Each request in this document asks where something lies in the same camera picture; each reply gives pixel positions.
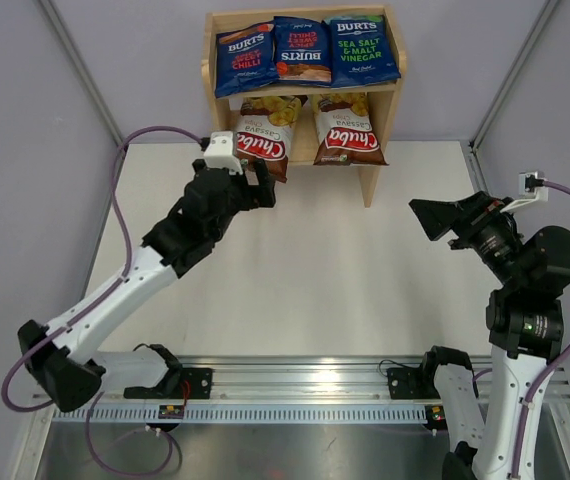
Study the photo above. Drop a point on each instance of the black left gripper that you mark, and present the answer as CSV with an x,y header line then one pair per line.
x,y
256,195

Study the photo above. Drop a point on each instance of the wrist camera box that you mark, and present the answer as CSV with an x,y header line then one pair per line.
x,y
531,191
220,152

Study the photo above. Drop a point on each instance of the wooden two-tier shelf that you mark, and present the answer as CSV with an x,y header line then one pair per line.
x,y
383,98

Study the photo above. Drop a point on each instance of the left aluminium frame post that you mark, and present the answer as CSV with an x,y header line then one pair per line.
x,y
55,21

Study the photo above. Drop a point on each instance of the white slotted cable duct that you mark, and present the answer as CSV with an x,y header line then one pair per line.
x,y
203,413

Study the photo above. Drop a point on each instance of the small Burts sweet chilli bag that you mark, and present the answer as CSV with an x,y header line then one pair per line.
x,y
302,53

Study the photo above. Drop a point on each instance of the large Burts sweet chilli bag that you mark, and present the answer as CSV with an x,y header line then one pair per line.
x,y
245,60

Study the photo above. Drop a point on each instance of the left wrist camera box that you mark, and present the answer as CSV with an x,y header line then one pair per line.
x,y
220,152

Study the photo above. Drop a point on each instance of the aluminium frame post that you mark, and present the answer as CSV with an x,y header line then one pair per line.
x,y
525,51
55,21

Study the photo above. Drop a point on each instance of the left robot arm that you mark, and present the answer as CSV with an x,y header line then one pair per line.
x,y
63,355

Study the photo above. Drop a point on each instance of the aluminium rail base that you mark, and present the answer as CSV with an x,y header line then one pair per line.
x,y
290,380

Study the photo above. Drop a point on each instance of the Chuba cassava chips bag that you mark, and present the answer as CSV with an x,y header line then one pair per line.
x,y
265,131
345,134

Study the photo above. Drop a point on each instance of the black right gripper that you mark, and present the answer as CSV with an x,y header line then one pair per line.
x,y
467,218

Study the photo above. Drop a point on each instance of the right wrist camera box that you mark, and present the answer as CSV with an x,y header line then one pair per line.
x,y
531,191

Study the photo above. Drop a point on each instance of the Burts sea salt vinegar bag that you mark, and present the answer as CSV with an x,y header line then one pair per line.
x,y
360,51

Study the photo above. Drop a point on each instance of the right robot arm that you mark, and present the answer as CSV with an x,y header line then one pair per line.
x,y
525,322

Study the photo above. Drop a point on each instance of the right aluminium frame post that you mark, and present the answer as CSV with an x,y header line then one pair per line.
x,y
525,51

